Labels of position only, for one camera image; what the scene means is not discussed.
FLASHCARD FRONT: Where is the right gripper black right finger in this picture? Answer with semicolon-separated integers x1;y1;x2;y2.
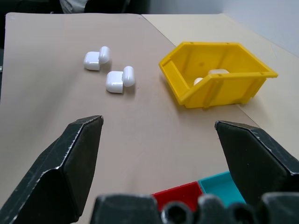
214;120;299;206

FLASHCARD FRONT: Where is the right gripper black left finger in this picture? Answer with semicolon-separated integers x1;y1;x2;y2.
0;115;105;224

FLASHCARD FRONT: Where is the yellow plastic bin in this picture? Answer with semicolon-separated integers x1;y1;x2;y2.
158;41;279;110

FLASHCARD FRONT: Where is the teal plastic tray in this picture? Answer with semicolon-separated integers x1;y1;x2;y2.
198;171;247;205

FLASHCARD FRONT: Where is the red plastic tray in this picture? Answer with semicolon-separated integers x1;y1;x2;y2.
150;181;203;212

